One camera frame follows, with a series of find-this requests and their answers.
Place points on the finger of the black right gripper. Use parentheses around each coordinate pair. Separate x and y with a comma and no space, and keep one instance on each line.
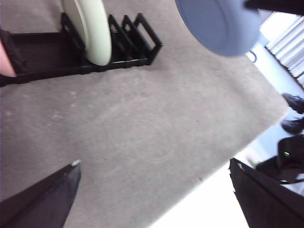
(280,6)

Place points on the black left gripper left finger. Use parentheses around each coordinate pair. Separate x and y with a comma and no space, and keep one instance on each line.
(42,204)

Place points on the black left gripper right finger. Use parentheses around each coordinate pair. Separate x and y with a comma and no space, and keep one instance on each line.
(273,204)

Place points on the blue plate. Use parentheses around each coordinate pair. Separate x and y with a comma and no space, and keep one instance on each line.
(213,23)

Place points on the pink plate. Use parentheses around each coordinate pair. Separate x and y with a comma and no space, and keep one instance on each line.
(6,61)

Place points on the green plate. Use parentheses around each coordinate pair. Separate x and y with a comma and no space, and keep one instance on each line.
(95,31)

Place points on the grey ribbed panel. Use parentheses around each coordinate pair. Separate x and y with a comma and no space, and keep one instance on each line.
(289,47)

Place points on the black shoe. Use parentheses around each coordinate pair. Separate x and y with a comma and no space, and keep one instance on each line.
(293,126)
(295,103)

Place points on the black plastic dish rack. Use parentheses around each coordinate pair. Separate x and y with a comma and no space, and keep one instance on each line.
(47,52)

